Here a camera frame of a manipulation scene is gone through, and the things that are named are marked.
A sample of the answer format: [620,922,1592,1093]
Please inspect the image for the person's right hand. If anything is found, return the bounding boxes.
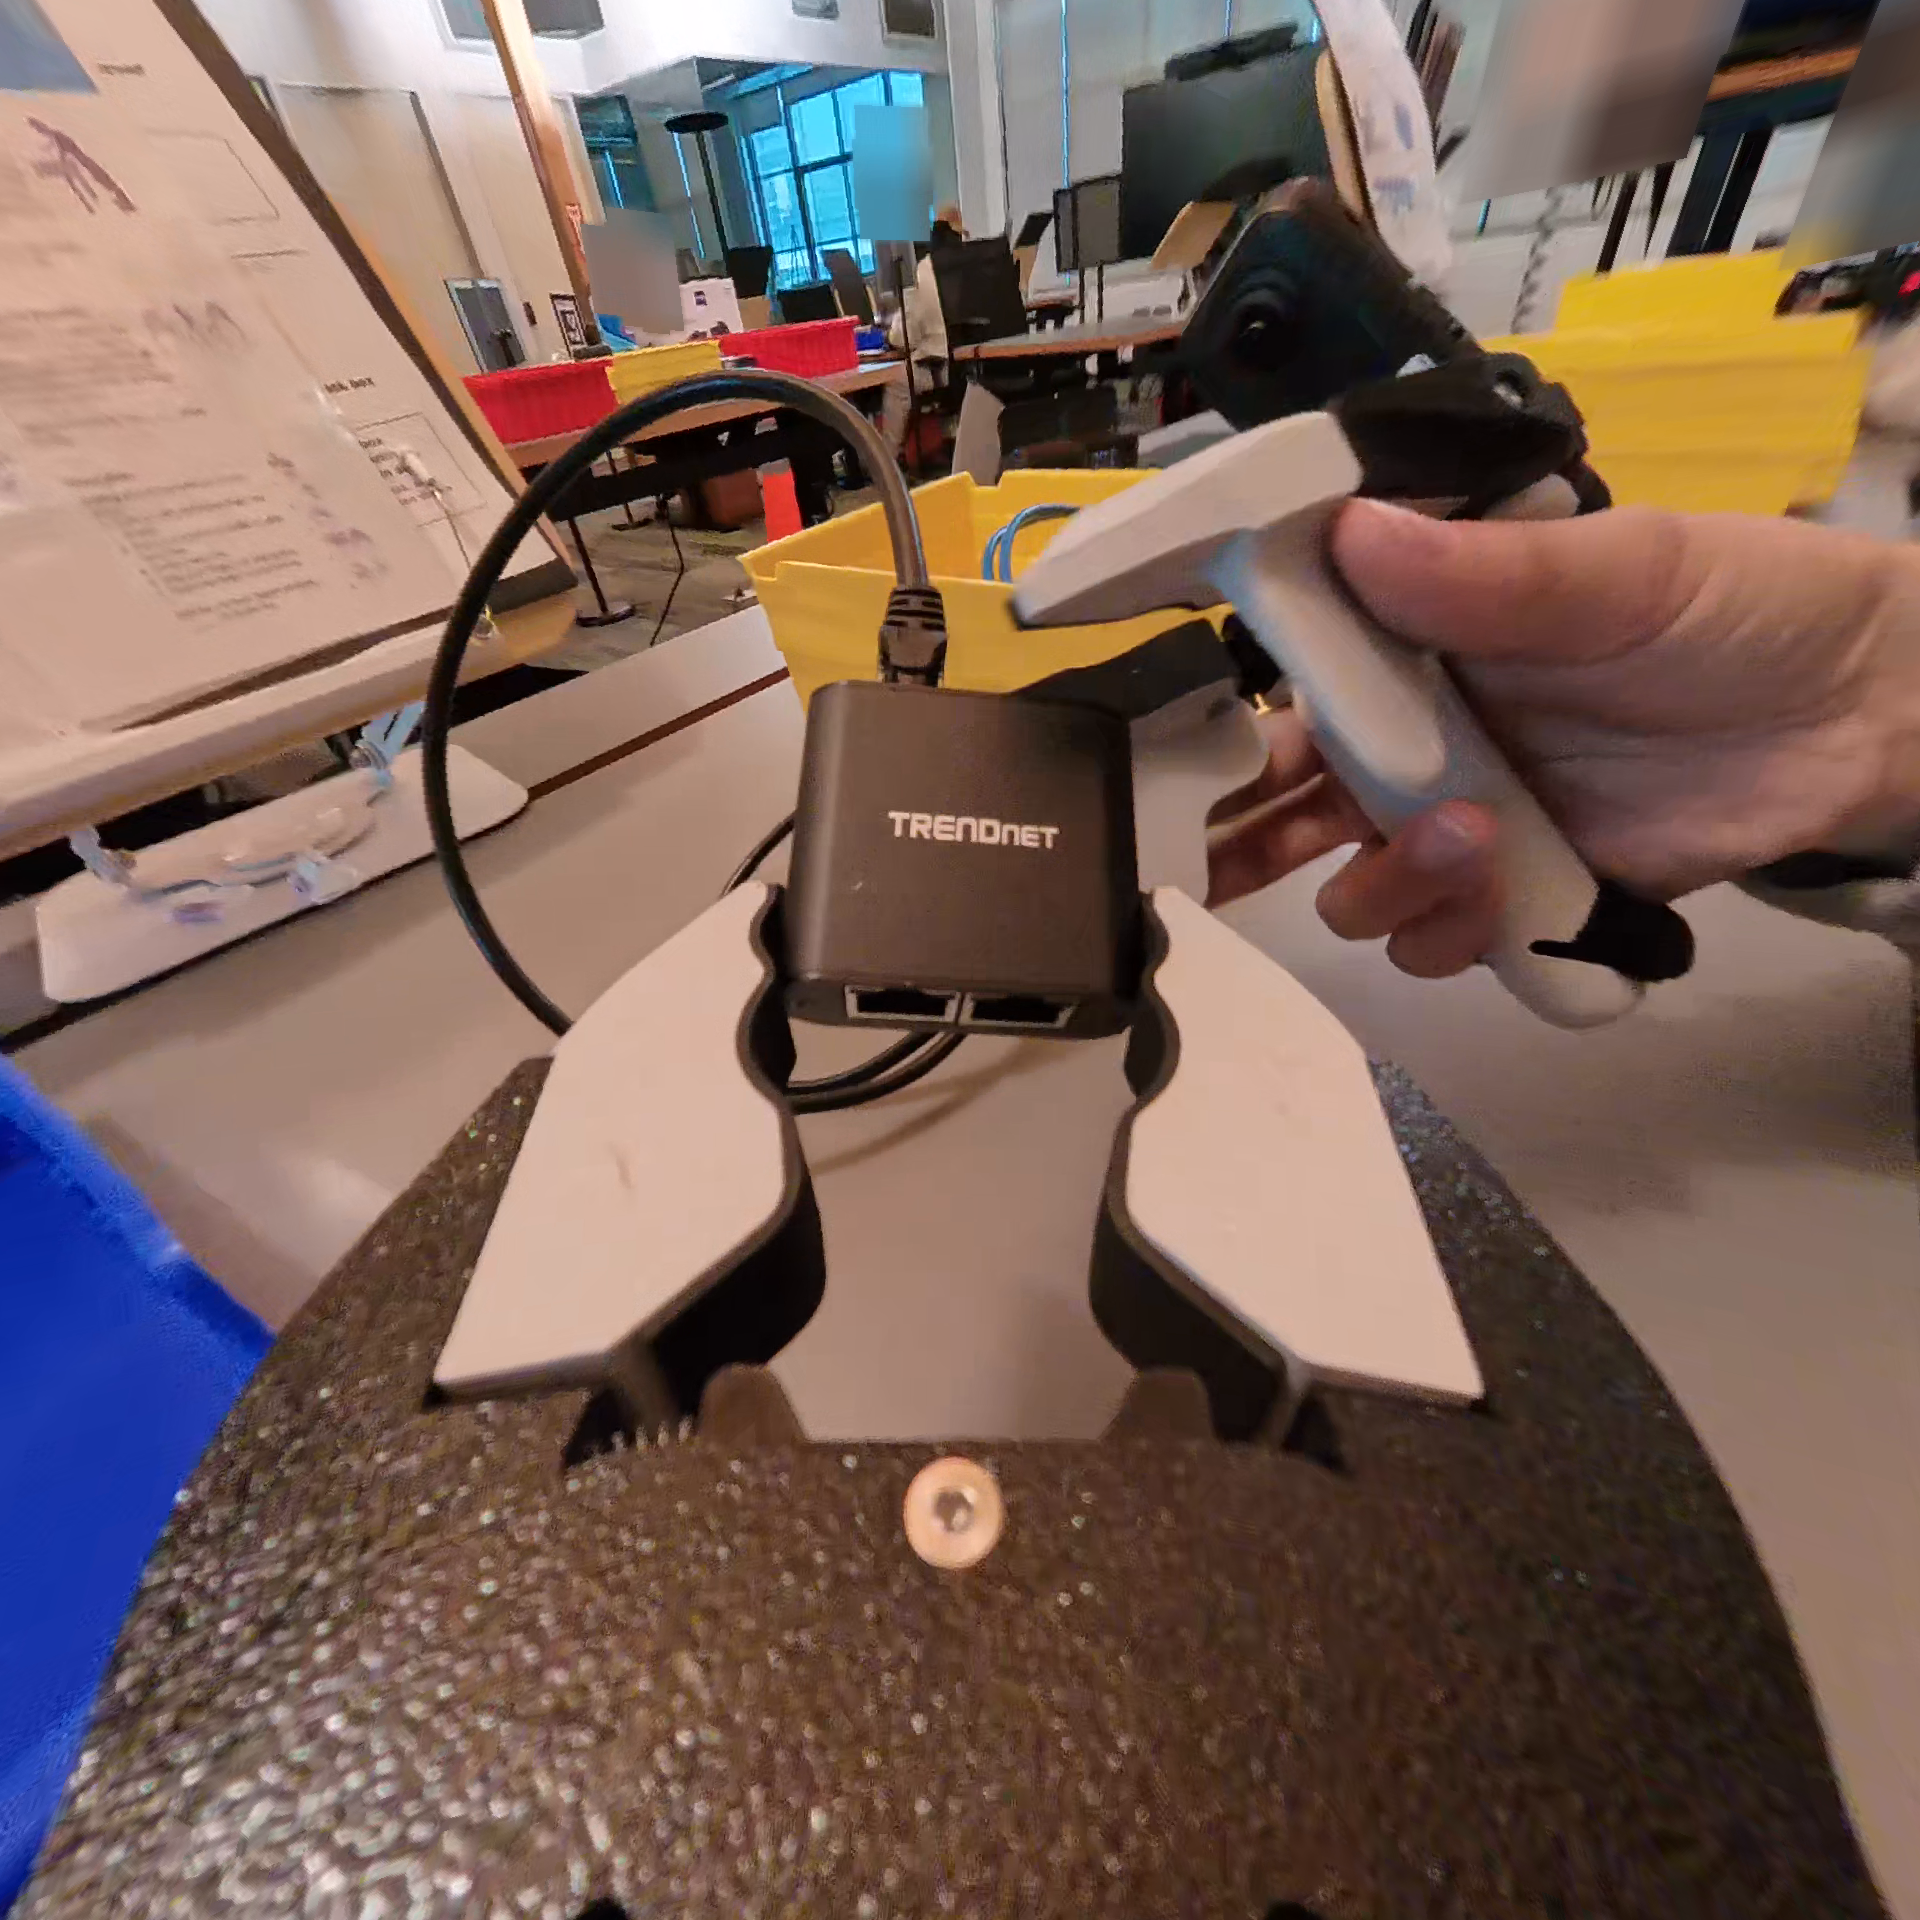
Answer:
[1206,496,1920,977]

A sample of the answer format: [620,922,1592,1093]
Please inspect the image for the printed instruction sheet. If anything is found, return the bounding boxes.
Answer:
[0,0,559,737]

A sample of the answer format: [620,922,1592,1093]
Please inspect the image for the yellow storage bin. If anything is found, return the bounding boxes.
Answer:
[738,468,1248,707]

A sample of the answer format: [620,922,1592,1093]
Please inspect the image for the black ethernet cable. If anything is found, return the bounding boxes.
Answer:
[423,372,962,1111]

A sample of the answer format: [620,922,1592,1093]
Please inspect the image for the black network splitter box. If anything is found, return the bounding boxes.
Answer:
[780,681,1148,1040]

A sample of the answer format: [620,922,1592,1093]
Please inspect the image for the red storage bin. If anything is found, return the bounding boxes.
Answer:
[720,318,859,372]
[466,360,620,444]

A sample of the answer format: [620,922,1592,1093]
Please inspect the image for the blue storage bin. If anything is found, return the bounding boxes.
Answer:
[0,1050,278,1877]

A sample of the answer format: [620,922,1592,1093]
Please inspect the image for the black floor lamp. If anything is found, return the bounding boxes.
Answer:
[665,109,728,259]

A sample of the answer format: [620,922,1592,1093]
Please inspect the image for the white stand base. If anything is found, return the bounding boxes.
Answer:
[35,744,529,1005]

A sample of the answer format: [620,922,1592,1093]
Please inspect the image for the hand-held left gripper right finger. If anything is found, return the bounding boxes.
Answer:
[1093,891,1487,1441]

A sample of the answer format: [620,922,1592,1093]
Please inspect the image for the instruction sheet on clipboard stand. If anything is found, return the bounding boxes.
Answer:
[0,0,582,865]

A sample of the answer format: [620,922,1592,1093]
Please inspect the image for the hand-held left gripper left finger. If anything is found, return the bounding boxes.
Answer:
[435,884,825,1387]

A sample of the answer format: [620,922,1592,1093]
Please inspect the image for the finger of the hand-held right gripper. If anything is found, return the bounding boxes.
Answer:
[1011,412,1359,632]
[1133,704,1281,906]

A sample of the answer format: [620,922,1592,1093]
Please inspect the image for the nested yellow bins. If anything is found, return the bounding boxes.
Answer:
[1484,248,1876,519]

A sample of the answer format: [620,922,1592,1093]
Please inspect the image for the blue ethernet cable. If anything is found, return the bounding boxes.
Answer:
[981,500,1082,577]

